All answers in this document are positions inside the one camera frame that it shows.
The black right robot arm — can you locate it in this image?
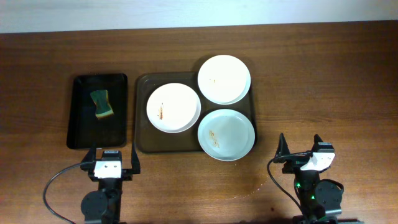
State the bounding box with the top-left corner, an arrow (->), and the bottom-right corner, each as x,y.
272,134 -> 344,223

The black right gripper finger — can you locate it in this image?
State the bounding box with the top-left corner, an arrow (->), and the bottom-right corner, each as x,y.
312,134 -> 323,152
274,133 -> 290,159

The small black tray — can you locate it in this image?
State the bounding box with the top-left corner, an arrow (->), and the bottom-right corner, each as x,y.
66,73 -> 128,150

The large brown tray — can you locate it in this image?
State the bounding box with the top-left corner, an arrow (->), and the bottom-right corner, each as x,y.
133,72 -> 257,154

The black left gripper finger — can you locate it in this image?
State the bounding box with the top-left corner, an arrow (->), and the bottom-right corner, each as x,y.
80,143 -> 96,170
131,142 -> 141,174

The white plate top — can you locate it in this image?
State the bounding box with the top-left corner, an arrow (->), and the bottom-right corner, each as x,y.
197,55 -> 251,105

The white plate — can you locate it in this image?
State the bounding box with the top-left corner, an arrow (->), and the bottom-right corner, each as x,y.
197,55 -> 251,105
146,83 -> 201,133

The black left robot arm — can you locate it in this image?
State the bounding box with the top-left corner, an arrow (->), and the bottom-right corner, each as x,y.
80,146 -> 141,224

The pale blue plate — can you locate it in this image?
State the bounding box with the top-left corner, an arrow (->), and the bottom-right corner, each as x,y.
197,109 -> 256,161

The green yellow sponge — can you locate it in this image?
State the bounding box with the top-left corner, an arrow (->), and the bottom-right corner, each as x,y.
90,90 -> 114,119

